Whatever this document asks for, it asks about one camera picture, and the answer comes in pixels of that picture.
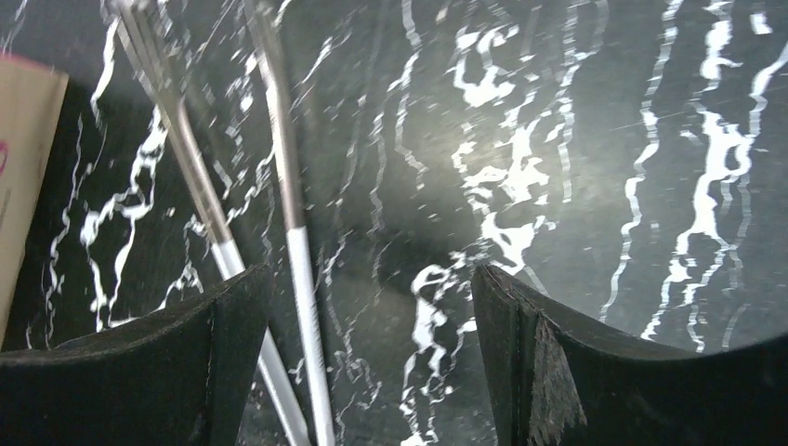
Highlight silver metal tongs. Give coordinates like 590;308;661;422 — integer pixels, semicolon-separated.
109;1;335;445

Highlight pink paper gift bag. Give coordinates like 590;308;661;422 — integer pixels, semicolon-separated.
1;53;69;337

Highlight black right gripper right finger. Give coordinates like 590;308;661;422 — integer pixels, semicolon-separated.
472;266;787;445

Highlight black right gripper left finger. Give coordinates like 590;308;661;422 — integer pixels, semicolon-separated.
1;265;270;445

